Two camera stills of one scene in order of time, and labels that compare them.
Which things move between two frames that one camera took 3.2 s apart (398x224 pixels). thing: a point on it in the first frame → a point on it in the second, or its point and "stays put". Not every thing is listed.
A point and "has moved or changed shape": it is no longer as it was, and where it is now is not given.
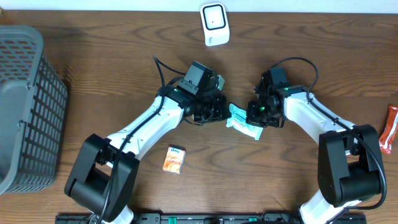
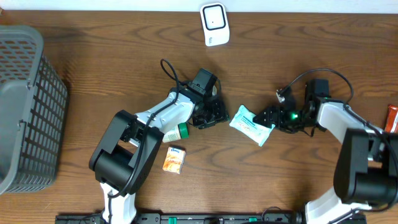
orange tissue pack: [174, 160] stays put
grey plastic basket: [33, 112] stays put
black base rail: [213, 218] stays put
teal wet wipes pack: [237, 121] has moved or changed shape
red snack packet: [390, 133] stays put
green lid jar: [221, 82] → [180, 131]
